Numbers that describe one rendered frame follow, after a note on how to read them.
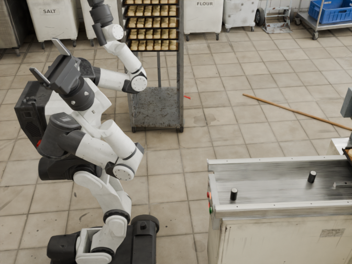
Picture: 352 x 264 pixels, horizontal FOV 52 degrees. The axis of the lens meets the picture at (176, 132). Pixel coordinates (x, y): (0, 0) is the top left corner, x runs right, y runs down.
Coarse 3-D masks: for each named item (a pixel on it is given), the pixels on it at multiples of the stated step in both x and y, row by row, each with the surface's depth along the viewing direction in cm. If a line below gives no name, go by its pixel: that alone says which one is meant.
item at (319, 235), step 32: (224, 192) 173; (256, 192) 173; (288, 192) 173; (320, 192) 173; (224, 224) 163; (256, 224) 163; (288, 224) 164; (320, 224) 166; (224, 256) 179; (256, 256) 180; (288, 256) 181; (320, 256) 183
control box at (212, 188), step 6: (210, 174) 182; (210, 180) 179; (210, 186) 176; (216, 186) 176; (216, 192) 173; (216, 198) 170; (210, 204) 179; (216, 204) 168; (216, 222) 169; (216, 228) 172
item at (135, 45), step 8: (136, 40) 295; (144, 40) 295; (152, 40) 294; (160, 40) 294; (168, 40) 295; (176, 40) 295; (136, 48) 285; (144, 48) 285; (152, 48) 288; (160, 48) 287; (168, 48) 288; (176, 48) 288
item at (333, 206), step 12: (228, 204) 160; (240, 204) 160; (252, 204) 160; (264, 204) 160; (276, 204) 160; (288, 204) 159; (300, 204) 159; (312, 204) 159; (324, 204) 159; (336, 204) 159; (348, 204) 159; (216, 216) 160; (228, 216) 161; (240, 216) 161; (252, 216) 161
